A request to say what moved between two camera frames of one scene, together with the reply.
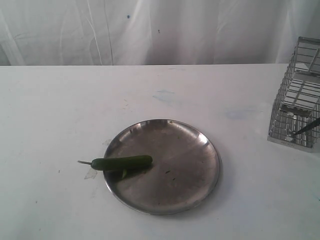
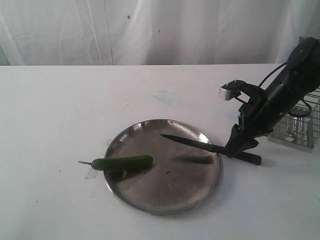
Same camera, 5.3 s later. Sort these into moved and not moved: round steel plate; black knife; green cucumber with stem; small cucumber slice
Moved: black knife
Not moved: green cucumber with stem; small cucumber slice; round steel plate
